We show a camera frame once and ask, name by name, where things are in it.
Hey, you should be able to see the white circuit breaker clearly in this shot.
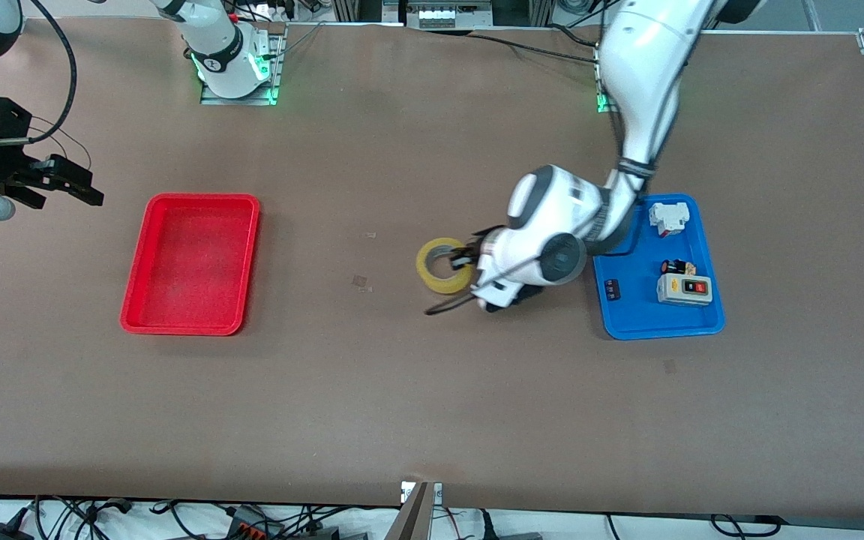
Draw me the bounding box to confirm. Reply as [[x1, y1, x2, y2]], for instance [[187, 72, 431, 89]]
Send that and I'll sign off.
[[649, 201, 690, 238]]

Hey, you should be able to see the thin black right gripper wire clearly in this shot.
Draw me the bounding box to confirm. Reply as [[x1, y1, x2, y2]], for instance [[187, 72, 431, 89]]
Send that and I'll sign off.
[[27, 115, 94, 171]]

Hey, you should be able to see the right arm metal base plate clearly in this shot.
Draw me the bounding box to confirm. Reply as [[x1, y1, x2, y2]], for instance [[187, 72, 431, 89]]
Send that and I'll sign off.
[[199, 21, 288, 107]]

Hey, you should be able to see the metal camera stand bracket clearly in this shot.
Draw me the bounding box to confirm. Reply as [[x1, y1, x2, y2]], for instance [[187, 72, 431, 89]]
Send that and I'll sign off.
[[385, 480, 445, 540]]

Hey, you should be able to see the yellow clear tape roll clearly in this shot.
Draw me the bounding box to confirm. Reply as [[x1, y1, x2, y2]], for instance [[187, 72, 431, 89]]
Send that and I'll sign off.
[[415, 238, 476, 295]]

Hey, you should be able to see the thin black left gripper wire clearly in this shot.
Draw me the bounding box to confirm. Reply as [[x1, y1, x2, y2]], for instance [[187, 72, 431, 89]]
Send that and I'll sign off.
[[424, 295, 479, 317]]

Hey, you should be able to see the grey on off switch box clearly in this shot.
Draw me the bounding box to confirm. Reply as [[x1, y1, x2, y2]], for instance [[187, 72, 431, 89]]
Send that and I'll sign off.
[[657, 274, 713, 307]]

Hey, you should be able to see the red plastic tray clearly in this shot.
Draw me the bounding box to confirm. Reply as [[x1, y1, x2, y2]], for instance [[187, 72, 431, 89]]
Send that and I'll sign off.
[[120, 193, 261, 336]]

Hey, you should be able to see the black cable on table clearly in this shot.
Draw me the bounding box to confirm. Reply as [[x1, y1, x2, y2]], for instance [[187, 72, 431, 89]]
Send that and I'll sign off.
[[466, 31, 599, 67]]

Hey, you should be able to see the black power adapter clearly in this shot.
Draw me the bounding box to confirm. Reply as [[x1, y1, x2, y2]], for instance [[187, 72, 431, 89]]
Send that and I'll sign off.
[[0, 507, 37, 540]]

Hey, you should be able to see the orange black connector block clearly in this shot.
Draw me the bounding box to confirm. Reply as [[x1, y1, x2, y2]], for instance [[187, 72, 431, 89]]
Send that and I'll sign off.
[[224, 505, 287, 540]]

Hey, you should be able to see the black plug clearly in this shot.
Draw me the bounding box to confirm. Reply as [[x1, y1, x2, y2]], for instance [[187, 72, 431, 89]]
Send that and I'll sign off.
[[477, 510, 547, 540]]

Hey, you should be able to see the black looped floor cable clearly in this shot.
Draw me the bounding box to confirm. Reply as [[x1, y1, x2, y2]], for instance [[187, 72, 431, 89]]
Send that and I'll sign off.
[[708, 513, 787, 539]]

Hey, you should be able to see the grey power strip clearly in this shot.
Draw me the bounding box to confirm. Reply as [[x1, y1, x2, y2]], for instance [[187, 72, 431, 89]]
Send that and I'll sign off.
[[415, 3, 494, 30]]

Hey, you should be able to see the blue plastic tray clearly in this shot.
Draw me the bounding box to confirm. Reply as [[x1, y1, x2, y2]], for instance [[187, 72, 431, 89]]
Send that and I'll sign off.
[[586, 193, 726, 341]]

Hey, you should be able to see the aluminium frame rack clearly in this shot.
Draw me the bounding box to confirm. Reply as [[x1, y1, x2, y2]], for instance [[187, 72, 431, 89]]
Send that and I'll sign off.
[[331, 0, 554, 31]]

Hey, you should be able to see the thin black gripper wire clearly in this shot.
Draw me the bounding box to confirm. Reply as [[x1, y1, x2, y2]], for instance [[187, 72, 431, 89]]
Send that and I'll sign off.
[[424, 295, 479, 317], [27, 115, 94, 171]]

